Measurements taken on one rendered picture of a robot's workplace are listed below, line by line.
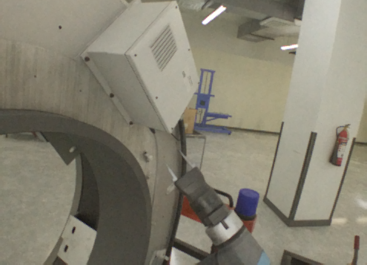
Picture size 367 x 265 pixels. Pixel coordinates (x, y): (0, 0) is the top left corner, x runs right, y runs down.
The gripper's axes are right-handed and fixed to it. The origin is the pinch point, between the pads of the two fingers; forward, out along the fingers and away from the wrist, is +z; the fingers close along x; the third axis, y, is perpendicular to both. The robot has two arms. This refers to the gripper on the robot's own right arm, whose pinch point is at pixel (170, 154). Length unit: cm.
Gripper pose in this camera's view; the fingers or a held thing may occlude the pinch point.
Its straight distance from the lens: 62.9
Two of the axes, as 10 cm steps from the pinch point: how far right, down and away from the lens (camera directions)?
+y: 0.2, 3.0, 9.5
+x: 8.1, -5.7, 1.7
